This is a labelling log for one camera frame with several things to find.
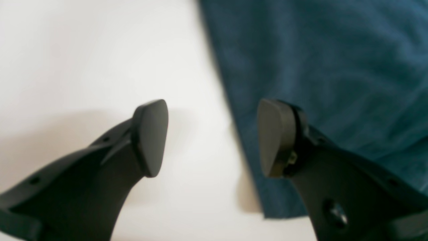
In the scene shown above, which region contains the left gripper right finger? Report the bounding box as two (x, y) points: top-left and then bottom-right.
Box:
(257, 99), (428, 241)

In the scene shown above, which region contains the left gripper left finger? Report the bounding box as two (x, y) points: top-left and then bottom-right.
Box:
(1, 99), (169, 241)

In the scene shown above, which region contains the dark blue t-shirt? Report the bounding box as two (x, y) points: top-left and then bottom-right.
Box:
(198, 0), (428, 219)

